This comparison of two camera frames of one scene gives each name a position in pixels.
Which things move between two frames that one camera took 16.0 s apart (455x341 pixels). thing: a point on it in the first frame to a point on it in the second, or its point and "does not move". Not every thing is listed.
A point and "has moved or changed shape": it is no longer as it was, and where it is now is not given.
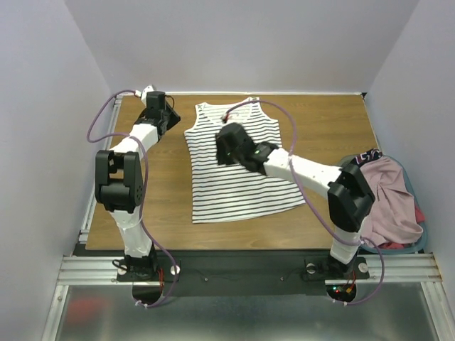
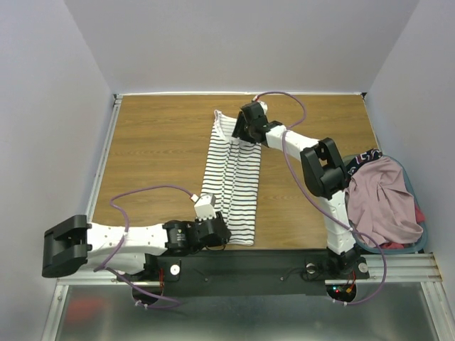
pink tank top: [393, 218] does not move
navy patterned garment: [367, 156] does not move
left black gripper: [175, 118] to [225, 240]
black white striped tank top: [228, 191] has moved or changed shape
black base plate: [247, 273] does not move
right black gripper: [223, 150] to [240, 124]
